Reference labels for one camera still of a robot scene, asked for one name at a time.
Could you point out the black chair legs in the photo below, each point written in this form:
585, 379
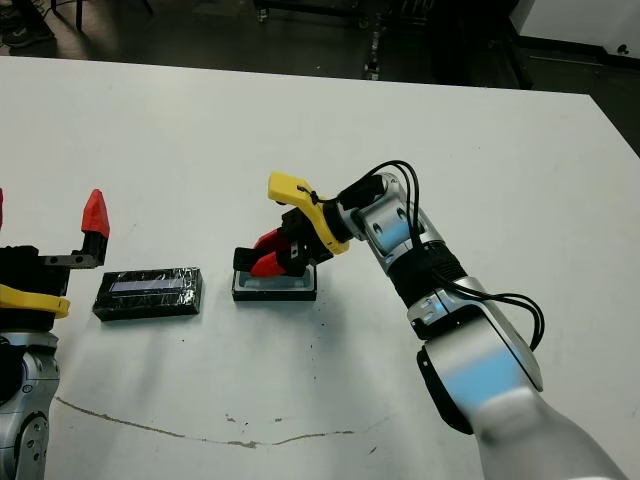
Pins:
77, 6

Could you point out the black box with white insert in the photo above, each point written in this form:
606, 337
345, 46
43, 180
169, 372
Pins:
275, 295

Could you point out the white cabinet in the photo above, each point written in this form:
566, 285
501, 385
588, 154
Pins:
575, 17

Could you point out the black box lid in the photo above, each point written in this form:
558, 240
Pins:
150, 300

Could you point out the black wheeled cart frame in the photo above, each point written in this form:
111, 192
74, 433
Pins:
374, 50

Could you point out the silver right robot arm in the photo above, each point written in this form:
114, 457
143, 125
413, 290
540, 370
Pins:
475, 370

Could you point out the black and yellow left gripper body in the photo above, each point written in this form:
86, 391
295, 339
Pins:
25, 280

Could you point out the black and yellow right gripper body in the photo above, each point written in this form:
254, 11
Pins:
320, 220

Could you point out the black sneaker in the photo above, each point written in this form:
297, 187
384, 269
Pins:
25, 37

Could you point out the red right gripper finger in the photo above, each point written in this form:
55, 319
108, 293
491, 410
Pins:
270, 241
272, 264

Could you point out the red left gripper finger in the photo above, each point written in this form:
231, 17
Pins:
1, 207
96, 215

